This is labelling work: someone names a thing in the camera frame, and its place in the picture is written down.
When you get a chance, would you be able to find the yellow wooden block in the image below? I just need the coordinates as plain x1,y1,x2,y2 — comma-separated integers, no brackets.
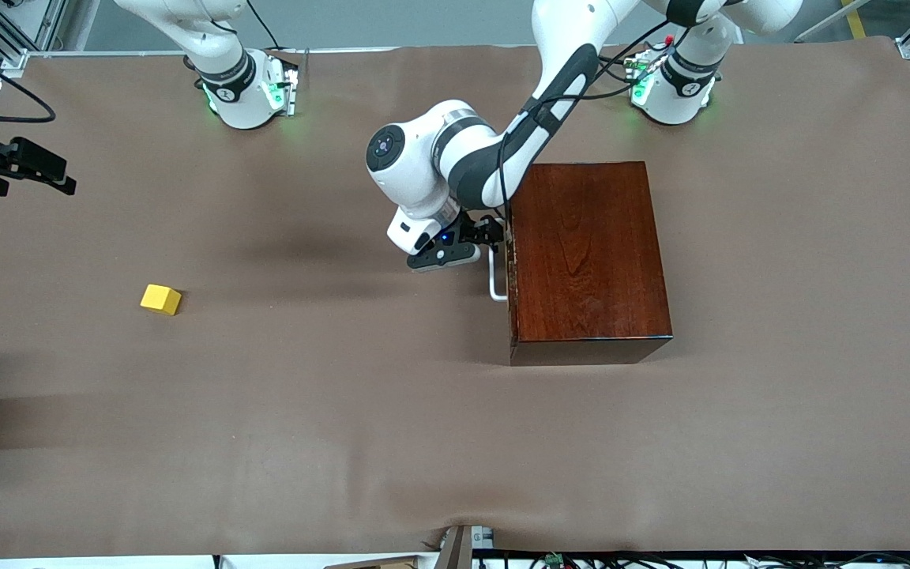
140,284,183,316

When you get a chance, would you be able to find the dark red wooden cabinet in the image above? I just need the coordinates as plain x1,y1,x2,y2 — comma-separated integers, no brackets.
508,161,674,367

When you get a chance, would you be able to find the brown table cloth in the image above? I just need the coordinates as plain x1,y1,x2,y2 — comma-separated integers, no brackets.
0,36,910,554

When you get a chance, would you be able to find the wooden plank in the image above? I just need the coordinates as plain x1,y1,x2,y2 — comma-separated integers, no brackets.
323,556,418,569

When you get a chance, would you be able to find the yellow floor tape strip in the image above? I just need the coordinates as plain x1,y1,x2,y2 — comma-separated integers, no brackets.
840,0,869,40

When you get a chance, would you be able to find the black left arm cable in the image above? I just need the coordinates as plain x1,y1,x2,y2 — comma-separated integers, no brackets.
497,20,697,232

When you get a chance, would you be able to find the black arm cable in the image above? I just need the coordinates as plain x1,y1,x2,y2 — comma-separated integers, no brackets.
243,0,284,52
497,20,697,232

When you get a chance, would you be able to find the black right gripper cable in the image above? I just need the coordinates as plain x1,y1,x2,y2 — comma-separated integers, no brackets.
0,40,58,126

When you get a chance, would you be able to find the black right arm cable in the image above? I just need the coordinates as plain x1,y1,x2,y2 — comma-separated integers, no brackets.
243,0,284,52

